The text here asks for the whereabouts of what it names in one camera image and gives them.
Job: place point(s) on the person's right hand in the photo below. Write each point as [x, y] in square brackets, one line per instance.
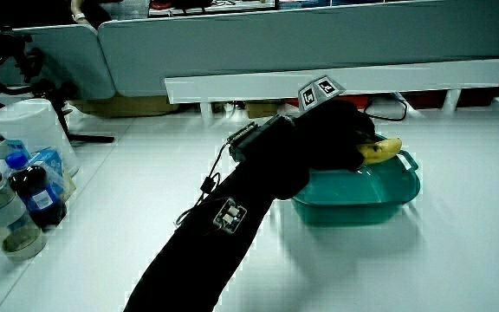
[327, 134]

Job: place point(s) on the yellow banana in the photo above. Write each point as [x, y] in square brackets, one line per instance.
[381, 150]

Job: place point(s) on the teal plastic tub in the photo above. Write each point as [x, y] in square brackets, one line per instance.
[362, 195]

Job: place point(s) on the person's right forearm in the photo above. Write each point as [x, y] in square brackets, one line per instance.
[202, 264]

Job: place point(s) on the another person's forearm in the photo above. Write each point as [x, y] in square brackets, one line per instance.
[78, 11]

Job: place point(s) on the grey forearm sensor module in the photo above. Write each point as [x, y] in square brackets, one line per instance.
[230, 215]

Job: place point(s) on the white desk shelf riser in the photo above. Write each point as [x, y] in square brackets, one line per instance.
[254, 84]

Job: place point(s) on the large grey partition panel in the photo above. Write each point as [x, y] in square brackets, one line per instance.
[275, 47]

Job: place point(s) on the brown cardboard box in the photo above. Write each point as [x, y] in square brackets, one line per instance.
[124, 106]

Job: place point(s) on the small grey partition panel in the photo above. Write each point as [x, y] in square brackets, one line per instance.
[80, 60]

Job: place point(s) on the blue carton box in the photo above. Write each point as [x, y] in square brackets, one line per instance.
[50, 160]

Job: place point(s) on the white cylindrical container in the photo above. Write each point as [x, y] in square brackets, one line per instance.
[33, 125]

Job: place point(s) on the dark drink bottle blue cap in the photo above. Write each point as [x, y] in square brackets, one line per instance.
[37, 195]

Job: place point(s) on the black tripod stand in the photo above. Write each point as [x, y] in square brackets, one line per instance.
[11, 47]

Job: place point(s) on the clear glass bottle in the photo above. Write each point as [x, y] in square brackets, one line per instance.
[2, 216]

